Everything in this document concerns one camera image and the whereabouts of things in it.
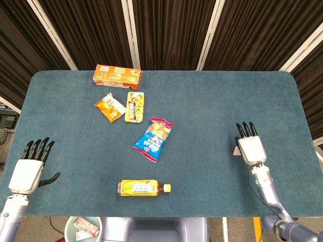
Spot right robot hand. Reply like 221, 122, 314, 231
235, 122, 267, 166

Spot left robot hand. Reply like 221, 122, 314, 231
8, 137, 61, 195

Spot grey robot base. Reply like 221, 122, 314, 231
100, 217, 211, 242

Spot white bucket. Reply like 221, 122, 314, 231
64, 216, 103, 242

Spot red white packet in bucket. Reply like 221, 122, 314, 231
73, 217, 100, 240

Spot blue table mat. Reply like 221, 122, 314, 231
0, 70, 323, 218

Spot blue snack bag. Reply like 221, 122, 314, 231
132, 116, 174, 164

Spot orange white snack packet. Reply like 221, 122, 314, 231
94, 92, 126, 124

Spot yellow tea bottle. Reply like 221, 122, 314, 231
117, 179, 172, 198

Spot yellow snack packet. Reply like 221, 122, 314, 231
124, 91, 145, 124

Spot orange cardboard snack box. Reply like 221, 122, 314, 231
92, 64, 143, 90

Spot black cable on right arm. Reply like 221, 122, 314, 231
248, 165, 293, 222

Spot black cable on floor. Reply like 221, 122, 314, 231
49, 216, 65, 235

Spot white partition frame post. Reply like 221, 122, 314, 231
196, 0, 226, 71
26, 0, 78, 71
279, 23, 323, 72
0, 95, 22, 114
120, 0, 141, 70

